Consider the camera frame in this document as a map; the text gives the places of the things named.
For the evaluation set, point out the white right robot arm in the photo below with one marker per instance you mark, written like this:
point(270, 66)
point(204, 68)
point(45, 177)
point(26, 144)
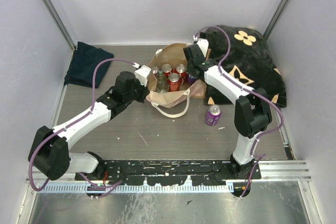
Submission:
point(252, 112)

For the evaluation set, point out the black floral plush blanket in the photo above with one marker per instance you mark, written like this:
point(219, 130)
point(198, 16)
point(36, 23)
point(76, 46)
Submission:
point(248, 59)

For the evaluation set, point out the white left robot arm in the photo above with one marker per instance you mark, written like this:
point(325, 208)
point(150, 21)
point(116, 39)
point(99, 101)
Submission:
point(50, 152)

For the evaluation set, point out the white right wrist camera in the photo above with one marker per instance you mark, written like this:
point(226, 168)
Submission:
point(202, 43)

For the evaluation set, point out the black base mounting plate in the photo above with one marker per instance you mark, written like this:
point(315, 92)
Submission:
point(173, 172)

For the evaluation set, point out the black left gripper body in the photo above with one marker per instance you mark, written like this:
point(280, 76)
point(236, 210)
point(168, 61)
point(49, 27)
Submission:
point(138, 94)

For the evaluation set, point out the red coke can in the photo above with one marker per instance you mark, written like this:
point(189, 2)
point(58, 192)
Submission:
point(174, 82)
point(180, 69)
point(167, 69)

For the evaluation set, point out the dark navy folded cloth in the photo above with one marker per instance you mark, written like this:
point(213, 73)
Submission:
point(84, 61)

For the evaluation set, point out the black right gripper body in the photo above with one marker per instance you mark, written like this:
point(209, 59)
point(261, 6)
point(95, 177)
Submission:
point(190, 66)

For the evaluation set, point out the tan burlap canvas bag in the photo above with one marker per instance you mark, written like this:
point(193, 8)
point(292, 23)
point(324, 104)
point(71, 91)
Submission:
point(172, 54)

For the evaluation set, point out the green cap glass bottle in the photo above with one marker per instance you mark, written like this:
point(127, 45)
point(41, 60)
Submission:
point(161, 86)

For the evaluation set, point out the purple Fanta can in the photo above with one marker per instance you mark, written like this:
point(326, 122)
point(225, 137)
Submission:
point(190, 79)
point(213, 115)

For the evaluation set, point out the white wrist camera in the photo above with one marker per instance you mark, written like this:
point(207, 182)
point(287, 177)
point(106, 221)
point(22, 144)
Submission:
point(202, 43)
point(141, 73)

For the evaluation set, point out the aluminium frame rail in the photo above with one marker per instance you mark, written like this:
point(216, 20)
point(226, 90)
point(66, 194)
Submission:
point(59, 23)

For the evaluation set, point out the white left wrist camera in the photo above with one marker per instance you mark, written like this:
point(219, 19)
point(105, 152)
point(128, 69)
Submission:
point(141, 73)

